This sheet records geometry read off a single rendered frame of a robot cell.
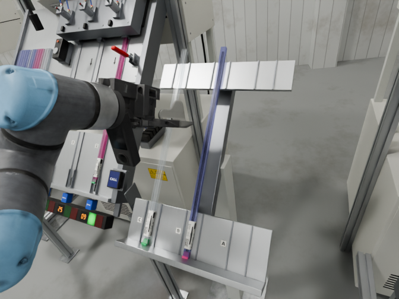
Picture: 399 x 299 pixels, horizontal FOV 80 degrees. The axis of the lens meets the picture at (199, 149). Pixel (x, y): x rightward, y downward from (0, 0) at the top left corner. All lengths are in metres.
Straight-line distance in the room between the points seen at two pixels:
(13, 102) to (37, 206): 0.11
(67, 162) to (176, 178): 0.42
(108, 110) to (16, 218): 0.19
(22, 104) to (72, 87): 0.07
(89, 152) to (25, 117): 0.55
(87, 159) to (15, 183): 0.56
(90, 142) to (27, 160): 0.52
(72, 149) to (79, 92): 0.58
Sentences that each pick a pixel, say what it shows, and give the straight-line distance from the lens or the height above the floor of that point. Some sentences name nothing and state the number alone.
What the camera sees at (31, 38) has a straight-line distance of 1.34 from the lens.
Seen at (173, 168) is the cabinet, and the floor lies 0.58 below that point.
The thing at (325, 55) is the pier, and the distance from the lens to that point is 3.63.
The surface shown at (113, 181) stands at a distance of 0.73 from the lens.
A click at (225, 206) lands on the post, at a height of 0.67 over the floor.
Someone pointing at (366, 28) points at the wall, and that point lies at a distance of 3.91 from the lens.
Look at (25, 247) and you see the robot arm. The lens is 0.28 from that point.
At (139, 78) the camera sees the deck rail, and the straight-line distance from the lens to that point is 0.80.
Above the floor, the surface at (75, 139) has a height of 0.83.
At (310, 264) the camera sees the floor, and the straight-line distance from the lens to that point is 1.42.
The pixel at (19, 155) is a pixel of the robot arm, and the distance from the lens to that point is 0.37.
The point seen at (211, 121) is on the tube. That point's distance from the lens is 0.57.
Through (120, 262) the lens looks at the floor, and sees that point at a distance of 1.55.
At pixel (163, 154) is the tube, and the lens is 0.60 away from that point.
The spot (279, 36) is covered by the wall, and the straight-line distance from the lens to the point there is 3.66.
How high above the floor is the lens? 1.22
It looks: 36 degrees down
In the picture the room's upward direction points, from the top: 11 degrees counter-clockwise
